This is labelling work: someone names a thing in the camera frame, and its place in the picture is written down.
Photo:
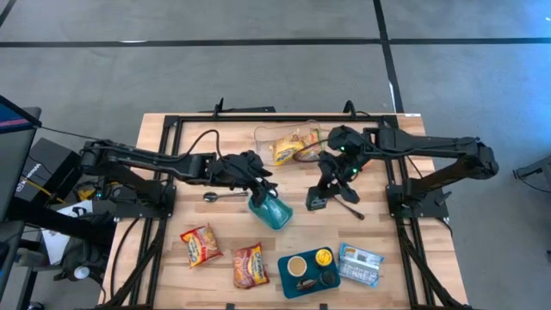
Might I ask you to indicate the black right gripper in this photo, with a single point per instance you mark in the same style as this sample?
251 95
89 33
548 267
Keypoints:
338 172

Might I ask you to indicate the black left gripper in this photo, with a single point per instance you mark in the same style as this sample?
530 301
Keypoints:
237 170

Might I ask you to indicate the silver metal spoon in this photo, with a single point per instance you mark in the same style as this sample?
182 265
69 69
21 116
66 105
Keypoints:
272 192

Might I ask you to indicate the black plastic spoon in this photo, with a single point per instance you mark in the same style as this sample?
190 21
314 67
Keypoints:
351 211

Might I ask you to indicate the dark metal spoon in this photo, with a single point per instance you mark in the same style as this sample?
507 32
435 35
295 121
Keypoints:
210 196

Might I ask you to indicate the yellow round lid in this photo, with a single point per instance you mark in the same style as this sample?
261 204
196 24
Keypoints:
323 257

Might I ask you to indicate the red yellow ramen packet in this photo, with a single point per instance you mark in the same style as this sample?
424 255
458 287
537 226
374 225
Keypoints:
200 245
249 267

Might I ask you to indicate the brown taco seasoning packet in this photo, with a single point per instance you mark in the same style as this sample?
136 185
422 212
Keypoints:
306 284

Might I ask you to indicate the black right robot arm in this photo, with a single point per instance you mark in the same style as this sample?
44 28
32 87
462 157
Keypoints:
430 148

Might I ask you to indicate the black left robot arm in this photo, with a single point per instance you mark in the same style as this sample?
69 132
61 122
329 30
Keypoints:
146 161

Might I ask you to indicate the blue white food packet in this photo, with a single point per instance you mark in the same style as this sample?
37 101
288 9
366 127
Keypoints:
359 264

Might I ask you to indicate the teal plastic bin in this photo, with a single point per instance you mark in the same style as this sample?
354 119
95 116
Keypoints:
275 215

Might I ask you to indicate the clear plastic container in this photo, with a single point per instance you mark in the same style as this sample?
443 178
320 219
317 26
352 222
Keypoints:
262 138

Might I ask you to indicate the blue plastic bin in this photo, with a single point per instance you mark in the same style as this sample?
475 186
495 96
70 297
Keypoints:
286 286

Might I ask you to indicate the white tape strip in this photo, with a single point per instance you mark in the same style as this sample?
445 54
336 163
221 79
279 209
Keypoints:
413 115

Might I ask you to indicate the black equipment box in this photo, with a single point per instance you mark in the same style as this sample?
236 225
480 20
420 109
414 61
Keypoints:
56 168

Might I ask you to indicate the white paper sheet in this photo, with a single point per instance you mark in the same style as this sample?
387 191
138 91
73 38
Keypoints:
58 245

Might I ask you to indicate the dark computer monitor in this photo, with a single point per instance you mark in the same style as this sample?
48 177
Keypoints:
13 163

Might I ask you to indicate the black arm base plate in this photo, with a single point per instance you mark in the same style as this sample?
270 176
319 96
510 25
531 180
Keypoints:
163 208
430 208

